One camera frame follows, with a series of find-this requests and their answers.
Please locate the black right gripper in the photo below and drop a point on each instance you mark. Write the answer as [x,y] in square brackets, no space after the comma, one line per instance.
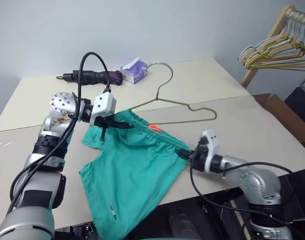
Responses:
[200,157]

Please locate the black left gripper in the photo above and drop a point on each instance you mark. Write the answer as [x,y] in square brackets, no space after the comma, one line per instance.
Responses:
[103,122]

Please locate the green shorts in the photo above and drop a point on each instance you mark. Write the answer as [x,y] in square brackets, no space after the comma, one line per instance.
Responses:
[132,170]

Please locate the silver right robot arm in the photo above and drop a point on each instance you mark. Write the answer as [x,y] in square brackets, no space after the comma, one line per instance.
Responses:
[252,180]

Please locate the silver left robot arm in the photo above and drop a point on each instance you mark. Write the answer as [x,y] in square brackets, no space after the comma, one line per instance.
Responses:
[30,220]

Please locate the purple tissue box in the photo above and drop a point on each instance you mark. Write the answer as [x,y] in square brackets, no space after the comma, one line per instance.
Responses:
[136,72]

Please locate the black purple folded umbrella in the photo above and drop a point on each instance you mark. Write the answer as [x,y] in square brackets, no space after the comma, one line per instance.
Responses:
[95,76]

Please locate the bunch of hangers on rack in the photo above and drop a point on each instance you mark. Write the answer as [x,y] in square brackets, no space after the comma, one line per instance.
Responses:
[245,51]

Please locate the black storage case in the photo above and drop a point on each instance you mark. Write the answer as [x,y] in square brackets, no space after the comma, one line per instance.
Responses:
[301,100]

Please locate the wooden clothes rack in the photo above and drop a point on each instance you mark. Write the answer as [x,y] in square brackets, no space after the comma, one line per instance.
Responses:
[277,26]

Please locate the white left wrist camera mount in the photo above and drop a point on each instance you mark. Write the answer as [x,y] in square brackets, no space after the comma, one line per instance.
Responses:
[105,102]

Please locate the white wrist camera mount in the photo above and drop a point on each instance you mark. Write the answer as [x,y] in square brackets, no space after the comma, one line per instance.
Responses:
[105,102]
[212,142]

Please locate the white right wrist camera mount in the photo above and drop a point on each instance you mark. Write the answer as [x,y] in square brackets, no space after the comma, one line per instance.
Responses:
[212,142]

